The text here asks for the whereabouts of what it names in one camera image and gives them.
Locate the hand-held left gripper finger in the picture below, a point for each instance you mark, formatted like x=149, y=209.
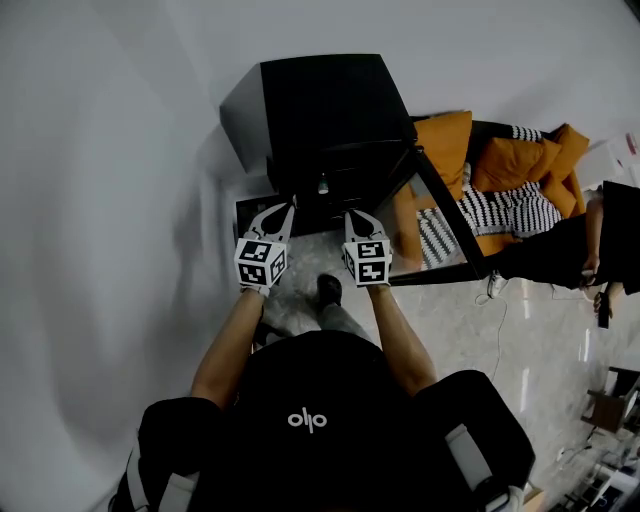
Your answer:
x=257, y=222
x=287, y=227

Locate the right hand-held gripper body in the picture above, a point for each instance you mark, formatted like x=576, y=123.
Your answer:
x=372, y=250

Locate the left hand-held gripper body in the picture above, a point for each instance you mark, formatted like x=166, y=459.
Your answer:
x=255, y=252

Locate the white-capped bottle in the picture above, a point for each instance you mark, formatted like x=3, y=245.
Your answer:
x=323, y=187

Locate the person's left forearm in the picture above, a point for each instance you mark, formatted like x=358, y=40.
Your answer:
x=225, y=350

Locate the person's right forearm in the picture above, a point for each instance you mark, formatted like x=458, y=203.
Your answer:
x=400, y=340

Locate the person's right shoe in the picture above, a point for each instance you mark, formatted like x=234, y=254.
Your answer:
x=330, y=289

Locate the person's left leg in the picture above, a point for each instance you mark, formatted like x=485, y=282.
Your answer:
x=280, y=322

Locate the person's leg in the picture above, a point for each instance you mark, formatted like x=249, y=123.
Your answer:
x=345, y=320
x=280, y=322

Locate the person's right leg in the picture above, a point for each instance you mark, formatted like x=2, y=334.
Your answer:
x=345, y=320

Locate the glass fridge door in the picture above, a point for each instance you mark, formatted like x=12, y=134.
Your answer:
x=451, y=212

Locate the orange cushion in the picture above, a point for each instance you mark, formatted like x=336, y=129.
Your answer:
x=442, y=150
x=510, y=165
x=567, y=150

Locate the white slim bottle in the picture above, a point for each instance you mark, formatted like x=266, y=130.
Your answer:
x=467, y=175

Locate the orange sofa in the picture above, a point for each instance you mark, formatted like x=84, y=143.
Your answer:
x=492, y=244

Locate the black white striped blanket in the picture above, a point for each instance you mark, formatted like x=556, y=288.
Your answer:
x=505, y=210

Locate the black mini fridge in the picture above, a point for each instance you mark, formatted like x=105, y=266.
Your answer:
x=325, y=100

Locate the person's black shirt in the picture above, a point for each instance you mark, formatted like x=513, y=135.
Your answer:
x=310, y=465

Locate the white box red label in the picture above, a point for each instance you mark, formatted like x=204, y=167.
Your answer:
x=600, y=160

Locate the dark wooden chair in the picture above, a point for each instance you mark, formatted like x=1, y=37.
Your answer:
x=607, y=410

